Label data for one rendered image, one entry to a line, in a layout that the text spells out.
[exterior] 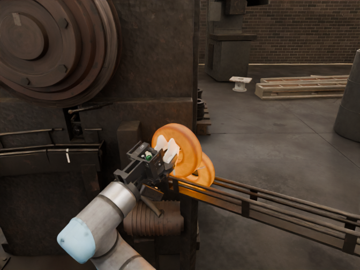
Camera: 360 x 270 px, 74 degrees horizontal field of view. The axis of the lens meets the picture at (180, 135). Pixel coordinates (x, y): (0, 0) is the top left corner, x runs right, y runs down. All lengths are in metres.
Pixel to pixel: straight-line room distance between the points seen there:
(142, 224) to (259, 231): 0.89
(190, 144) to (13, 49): 0.55
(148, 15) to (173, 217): 0.73
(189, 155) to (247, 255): 0.97
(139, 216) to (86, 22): 0.65
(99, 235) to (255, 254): 1.13
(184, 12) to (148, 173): 0.60
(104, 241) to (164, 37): 0.70
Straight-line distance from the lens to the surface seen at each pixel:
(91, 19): 0.81
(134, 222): 0.93
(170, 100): 0.95
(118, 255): 0.56
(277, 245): 1.60
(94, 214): 0.51
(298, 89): 4.30
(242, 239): 1.57
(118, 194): 0.52
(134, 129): 0.89
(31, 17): 0.81
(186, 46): 0.95
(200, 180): 0.79
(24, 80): 0.84
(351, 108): 3.05
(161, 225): 0.92
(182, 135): 0.62
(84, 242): 0.50
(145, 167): 0.55
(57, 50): 0.80
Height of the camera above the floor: 1.16
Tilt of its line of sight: 26 degrees down
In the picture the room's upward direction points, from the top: straight up
